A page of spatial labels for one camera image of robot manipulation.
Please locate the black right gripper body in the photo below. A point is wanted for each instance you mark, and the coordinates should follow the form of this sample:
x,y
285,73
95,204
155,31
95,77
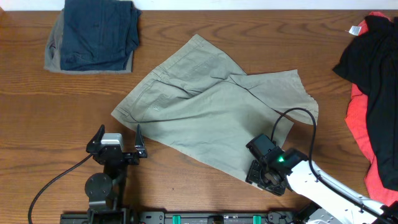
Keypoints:
x,y
259,179

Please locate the khaki shorts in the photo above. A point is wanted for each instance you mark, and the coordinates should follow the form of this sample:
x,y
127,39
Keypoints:
x,y
203,104

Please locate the folded grey garment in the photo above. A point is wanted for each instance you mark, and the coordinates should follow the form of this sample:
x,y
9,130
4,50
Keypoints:
x,y
52,53

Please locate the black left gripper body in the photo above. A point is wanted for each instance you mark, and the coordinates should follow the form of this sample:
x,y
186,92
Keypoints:
x,y
116,155

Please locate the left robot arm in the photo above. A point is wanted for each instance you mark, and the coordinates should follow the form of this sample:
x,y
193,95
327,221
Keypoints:
x,y
105,189

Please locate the black garment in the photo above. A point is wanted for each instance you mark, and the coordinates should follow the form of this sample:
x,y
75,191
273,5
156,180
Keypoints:
x,y
370,62

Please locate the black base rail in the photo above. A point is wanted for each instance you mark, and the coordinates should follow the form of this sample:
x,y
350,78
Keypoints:
x,y
180,218

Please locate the red garment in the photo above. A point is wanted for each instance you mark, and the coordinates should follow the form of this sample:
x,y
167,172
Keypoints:
x,y
356,122

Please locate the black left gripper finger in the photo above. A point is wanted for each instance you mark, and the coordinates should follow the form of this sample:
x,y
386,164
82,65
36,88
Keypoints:
x,y
139,143
94,145

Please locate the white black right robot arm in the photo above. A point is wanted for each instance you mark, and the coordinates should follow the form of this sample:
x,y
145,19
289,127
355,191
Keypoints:
x,y
344,204

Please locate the folded dark blue garment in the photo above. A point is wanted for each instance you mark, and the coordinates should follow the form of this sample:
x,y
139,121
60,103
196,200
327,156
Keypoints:
x,y
99,36

